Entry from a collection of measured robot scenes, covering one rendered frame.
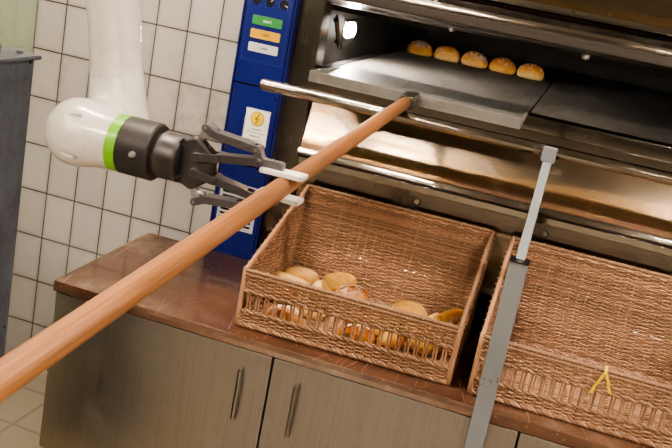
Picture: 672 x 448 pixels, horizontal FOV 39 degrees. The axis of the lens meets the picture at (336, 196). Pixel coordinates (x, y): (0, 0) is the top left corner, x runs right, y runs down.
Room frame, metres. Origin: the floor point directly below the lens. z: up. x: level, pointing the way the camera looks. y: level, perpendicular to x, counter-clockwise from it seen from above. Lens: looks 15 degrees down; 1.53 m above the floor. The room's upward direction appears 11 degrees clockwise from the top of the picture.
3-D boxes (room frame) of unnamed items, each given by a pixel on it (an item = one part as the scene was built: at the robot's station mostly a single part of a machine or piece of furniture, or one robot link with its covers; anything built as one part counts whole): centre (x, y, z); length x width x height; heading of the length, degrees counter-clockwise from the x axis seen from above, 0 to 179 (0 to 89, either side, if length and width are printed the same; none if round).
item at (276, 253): (2.35, -0.13, 0.72); 0.56 x 0.49 x 0.28; 77
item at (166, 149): (1.42, 0.24, 1.17); 0.09 x 0.07 x 0.08; 77
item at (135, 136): (1.45, 0.31, 1.17); 0.12 x 0.06 x 0.09; 167
